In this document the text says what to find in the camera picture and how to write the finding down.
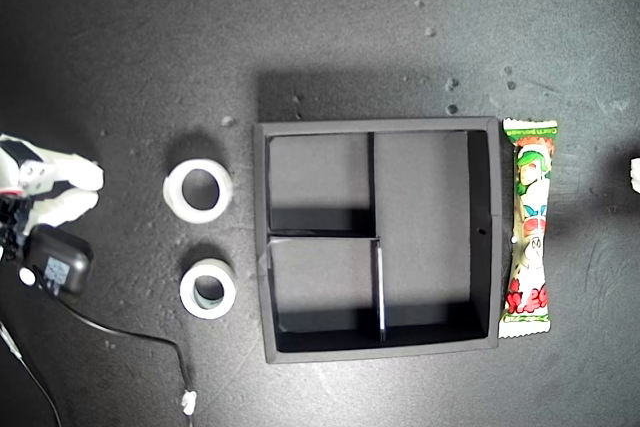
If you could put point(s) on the large white tape roll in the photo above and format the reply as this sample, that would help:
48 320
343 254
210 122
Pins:
172 194

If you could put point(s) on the green red snack bar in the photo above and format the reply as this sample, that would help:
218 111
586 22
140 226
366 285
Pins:
530 197

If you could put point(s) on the small white tape roll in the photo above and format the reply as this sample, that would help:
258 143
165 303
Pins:
187 297

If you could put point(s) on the black compartment tray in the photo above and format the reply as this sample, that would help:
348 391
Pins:
425 222

